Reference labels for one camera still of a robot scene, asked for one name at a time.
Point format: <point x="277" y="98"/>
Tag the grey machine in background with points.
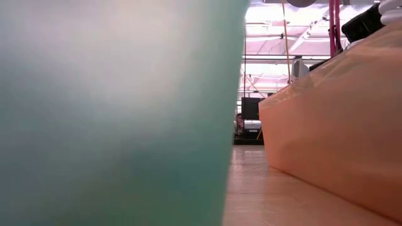
<point x="252" y="125"/>

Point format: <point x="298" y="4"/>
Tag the orange translucent plastic bin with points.
<point x="339" y="125"/>

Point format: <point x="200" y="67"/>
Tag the black background screen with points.
<point x="251" y="108"/>

